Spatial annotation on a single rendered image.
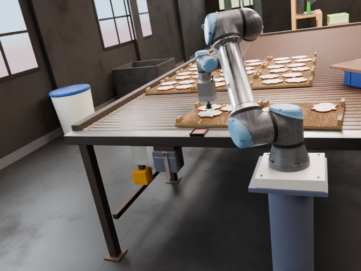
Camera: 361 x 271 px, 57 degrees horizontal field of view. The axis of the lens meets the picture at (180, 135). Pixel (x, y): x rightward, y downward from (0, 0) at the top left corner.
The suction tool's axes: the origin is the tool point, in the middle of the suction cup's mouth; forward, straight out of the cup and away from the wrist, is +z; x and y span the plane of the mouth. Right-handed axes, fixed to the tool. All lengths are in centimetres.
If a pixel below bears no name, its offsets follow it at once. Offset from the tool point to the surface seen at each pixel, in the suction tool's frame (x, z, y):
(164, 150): 29.9, 13.9, 13.3
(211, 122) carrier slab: 12.6, 3.9, -7.1
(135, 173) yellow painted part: 35, 28, 33
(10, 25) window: -112, -67, 334
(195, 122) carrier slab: 13.8, 3.9, 2.0
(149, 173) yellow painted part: 30, 30, 28
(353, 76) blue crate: -62, -1, -66
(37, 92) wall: -124, 24, 338
